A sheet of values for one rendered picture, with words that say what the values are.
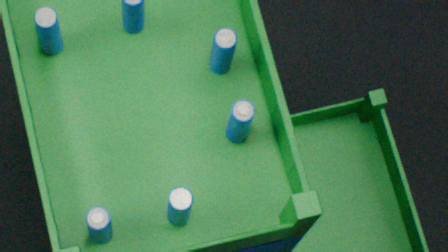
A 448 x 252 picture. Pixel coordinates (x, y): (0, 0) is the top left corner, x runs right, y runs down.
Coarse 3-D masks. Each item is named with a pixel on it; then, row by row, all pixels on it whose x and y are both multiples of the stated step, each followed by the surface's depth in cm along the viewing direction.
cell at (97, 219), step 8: (96, 208) 81; (88, 216) 81; (96, 216) 81; (104, 216) 81; (88, 224) 81; (96, 224) 81; (104, 224) 81; (96, 232) 81; (104, 232) 82; (96, 240) 85; (104, 240) 85
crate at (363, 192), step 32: (384, 96) 133; (320, 128) 139; (352, 128) 139; (384, 128) 135; (320, 160) 138; (352, 160) 138; (384, 160) 138; (320, 192) 137; (352, 192) 137; (384, 192) 137; (320, 224) 136; (352, 224) 136; (384, 224) 136; (416, 224) 131
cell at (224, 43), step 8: (216, 32) 85; (224, 32) 85; (232, 32) 85; (216, 40) 85; (224, 40) 84; (232, 40) 85; (216, 48) 85; (224, 48) 84; (232, 48) 85; (216, 56) 87; (224, 56) 86; (232, 56) 87; (216, 64) 88; (224, 64) 88; (216, 72) 90; (224, 72) 90
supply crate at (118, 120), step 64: (0, 0) 86; (64, 0) 92; (192, 0) 92; (256, 0) 87; (64, 64) 90; (128, 64) 91; (192, 64) 91; (256, 64) 91; (64, 128) 89; (128, 128) 89; (192, 128) 89; (256, 128) 89; (64, 192) 88; (128, 192) 88; (192, 192) 88; (256, 192) 88
